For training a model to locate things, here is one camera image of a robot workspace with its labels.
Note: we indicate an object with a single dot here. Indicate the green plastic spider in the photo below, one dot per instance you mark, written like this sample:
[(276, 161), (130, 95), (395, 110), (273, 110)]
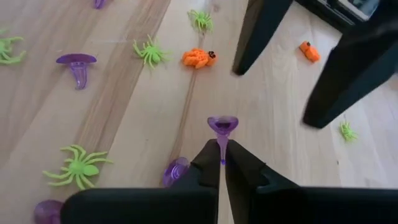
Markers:
[(200, 20), (347, 132), (151, 53), (4, 49), (79, 168)]

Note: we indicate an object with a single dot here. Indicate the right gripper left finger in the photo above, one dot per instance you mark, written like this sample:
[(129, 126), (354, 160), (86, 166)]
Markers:
[(140, 207)]

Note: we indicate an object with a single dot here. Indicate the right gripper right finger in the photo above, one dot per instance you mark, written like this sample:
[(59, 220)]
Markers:
[(311, 207)]

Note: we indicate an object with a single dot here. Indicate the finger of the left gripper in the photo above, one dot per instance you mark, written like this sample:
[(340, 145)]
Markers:
[(258, 31), (351, 77)]

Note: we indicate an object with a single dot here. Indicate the orange pumpkin toy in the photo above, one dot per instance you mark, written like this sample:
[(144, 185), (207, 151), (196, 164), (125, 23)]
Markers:
[(197, 58), (309, 52)]

